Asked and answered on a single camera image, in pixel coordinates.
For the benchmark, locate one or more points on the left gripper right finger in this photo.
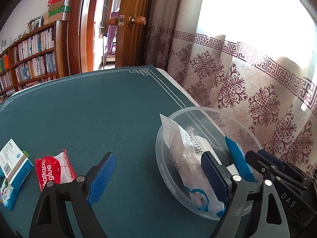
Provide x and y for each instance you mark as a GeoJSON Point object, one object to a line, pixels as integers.
{"type": "Point", "coordinates": [229, 189]}

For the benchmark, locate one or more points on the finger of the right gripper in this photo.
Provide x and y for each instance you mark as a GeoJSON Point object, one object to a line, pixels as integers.
{"type": "Point", "coordinates": [238, 157]}
{"type": "Point", "coordinates": [279, 164]}

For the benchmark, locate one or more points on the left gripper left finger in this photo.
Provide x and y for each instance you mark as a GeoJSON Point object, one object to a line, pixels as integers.
{"type": "Point", "coordinates": [84, 194]}

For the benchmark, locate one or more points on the red balloon glue packet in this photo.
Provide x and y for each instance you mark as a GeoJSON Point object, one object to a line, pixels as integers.
{"type": "Point", "coordinates": [57, 169]}

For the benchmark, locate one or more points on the cotton swab clear bag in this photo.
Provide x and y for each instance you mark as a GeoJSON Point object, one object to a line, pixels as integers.
{"type": "Point", "coordinates": [186, 150]}

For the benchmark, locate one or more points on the white blue medicine box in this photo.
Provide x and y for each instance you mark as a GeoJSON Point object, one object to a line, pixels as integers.
{"type": "Point", "coordinates": [14, 164]}

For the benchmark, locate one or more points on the blue white snack packet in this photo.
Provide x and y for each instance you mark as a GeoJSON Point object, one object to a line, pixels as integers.
{"type": "Point", "coordinates": [9, 195]}

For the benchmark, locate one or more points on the green dotted toy brick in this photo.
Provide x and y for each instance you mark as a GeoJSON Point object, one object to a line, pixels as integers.
{"type": "Point", "coordinates": [26, 154]}

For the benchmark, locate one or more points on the clear plastic bowl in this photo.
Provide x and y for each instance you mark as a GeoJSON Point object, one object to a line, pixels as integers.
{"type": "Point", "coordinates": [212, 125]}

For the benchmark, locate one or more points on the green table mat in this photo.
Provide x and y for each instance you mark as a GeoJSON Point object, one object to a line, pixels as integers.
{"type": "Point", "coordinates": [116, 111]}

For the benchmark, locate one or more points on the patterned curtain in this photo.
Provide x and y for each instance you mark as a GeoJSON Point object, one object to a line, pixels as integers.
{"type": "Point", "coordinates": [252, 59]}

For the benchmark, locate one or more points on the wooden bookshelf with books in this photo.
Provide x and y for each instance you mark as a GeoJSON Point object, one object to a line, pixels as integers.
{"type": "Point", "coordinates": [39, 56]}

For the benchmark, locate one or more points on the hanging purple clothes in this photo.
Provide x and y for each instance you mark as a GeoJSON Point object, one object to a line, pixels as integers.
{"type": "Point", "coordinates": [111, 33]}

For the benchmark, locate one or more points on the wooden door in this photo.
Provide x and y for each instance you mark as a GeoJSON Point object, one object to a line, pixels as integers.
{"type": "Point", "coordinates": [131, 32]}

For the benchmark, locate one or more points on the stacked boxes on shelf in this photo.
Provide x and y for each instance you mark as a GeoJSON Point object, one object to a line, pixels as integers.
{"type": "Point", "coordinates": [57, 10]}

